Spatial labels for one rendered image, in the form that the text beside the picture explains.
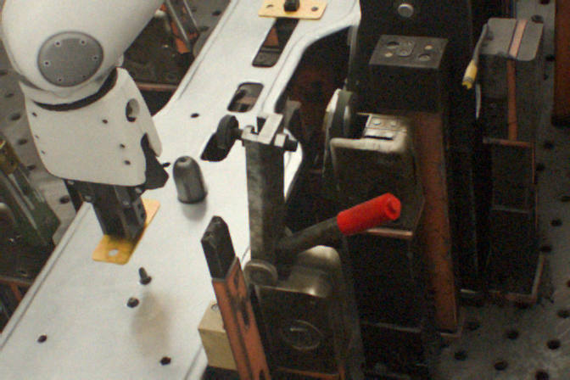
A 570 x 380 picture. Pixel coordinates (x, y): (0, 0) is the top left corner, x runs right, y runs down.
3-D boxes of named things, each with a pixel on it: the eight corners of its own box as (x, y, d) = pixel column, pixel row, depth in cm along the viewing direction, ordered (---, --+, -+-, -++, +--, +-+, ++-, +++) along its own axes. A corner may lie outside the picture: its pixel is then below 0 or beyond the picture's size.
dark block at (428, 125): (412, 304, 140) (380, 31, 112) (466, 313, 137) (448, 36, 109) (402, 335, 136) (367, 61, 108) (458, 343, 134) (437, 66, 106)
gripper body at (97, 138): (142, 46, 91) (172, 148, 99) (36, 38, 95) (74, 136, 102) (104, 103, 86) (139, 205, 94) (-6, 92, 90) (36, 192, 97)
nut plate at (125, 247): (127, 198, 107) (124, 189, 106) (162, 202, 106) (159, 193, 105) (90, 260, 101) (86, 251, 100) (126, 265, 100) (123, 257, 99)
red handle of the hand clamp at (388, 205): (261, 232, 101) (393, 177, 90) (277, 248, 101) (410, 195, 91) (246, 265, 98) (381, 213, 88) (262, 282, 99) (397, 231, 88)
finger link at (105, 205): (106, 161, 100) (124, 213, 104) (75, 157, 101) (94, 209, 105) (91, 185, 98) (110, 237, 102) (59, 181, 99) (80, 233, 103)
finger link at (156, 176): (184, 160, 95) (157, 191, 99) (108, 109, 93) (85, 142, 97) (178, 170, 94) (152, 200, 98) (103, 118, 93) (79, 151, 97)
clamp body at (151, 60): (172, 174, 166) (113, -23, 143) (247, 182, 162) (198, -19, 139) (148, 216, 160) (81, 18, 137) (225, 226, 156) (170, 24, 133)
